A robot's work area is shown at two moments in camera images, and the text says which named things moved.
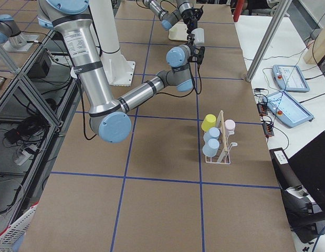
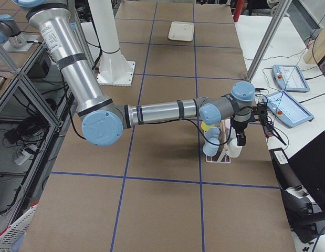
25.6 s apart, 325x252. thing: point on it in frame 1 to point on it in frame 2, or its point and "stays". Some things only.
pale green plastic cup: x=173 y=33 to x=234 y=150
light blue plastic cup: x=213 y=133 stays
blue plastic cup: x=210 y=148 stays
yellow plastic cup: x=209 y=122 stays
